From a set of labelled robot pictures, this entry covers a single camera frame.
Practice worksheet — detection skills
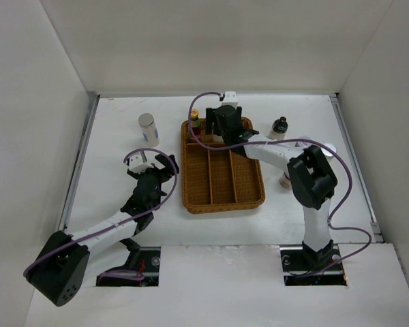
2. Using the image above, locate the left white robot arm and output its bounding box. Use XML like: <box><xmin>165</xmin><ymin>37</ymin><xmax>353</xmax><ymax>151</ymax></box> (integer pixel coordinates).
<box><xmin>23</xmin><ymin>149</ymin><xmax>179</xmax><ymax>307</ymax></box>

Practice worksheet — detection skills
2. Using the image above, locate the white shaker blue label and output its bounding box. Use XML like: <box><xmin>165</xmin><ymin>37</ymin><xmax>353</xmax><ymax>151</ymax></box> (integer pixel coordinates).
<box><xmin>321</xmin><ymin>143</ymin><xmax>337</xmax><ymax>159</ymax></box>

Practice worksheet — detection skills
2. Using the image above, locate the black-cap white spice bottle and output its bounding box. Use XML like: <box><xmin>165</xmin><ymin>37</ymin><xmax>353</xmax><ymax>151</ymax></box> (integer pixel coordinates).
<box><xmin>268</xmin><ymin>116</ymin><xmax>288</xmax><ymax>140</ymax></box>

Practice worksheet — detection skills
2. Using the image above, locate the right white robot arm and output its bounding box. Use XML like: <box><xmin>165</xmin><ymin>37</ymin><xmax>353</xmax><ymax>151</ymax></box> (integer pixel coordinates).
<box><xmin>206</xmin><ymin>105</ymin><xmax>337</xmax><ymax>275</ymax></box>

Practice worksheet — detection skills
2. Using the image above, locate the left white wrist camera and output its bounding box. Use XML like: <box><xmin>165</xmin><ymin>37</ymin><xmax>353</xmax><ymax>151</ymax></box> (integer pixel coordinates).
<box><xmin>125</xmin><ymin>151</ymin><xmax>152</xmax><ymax>176</ymax></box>

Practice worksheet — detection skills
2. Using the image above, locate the silver-lid white shaker bottle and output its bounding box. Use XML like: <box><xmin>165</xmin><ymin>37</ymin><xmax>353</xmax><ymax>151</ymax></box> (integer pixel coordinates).
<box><xmin>138</xmin><ymin>113</ymin><xmax>160</xmax><ymax>147</ymax></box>

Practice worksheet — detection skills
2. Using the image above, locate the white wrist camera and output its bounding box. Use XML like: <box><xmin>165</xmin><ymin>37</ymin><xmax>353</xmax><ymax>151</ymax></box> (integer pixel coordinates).
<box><xmin>125</xmin><ymin>151</ymin><xmax>152</xmax><ymax>176</ymax></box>
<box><xmin>219</xmin><ymin>91</ymin><xmax>239</xmax><ymax>108</ymax></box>

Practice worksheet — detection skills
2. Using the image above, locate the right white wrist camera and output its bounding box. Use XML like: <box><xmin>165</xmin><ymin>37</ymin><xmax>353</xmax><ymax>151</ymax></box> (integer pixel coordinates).
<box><xmin>219</xmin><ymin>91</ymin><xmax>239</xmax><ymax>108</ymax></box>

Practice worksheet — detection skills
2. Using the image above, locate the red sauce bottle yellow cap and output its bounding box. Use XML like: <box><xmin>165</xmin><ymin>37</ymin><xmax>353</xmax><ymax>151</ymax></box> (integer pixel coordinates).
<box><xmin>190</xmin><ymin>109</ymin><xmax>202</xmax><ymax>142</ymax></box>

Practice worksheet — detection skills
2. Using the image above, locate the brown wicker divided tray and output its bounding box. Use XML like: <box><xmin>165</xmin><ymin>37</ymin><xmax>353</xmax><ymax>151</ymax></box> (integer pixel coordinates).
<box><xmin>181</xmin><ymin>121</ymin><xmax>265</xmax><ymax>214</ymax></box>

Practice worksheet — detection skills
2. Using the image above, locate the red spice jar white lid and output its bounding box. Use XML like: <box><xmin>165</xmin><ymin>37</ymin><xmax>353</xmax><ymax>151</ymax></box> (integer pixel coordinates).
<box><xmin>279</xmin><ymin>172</ymin><xmax>292</xmax><ymax>189</ymax></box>

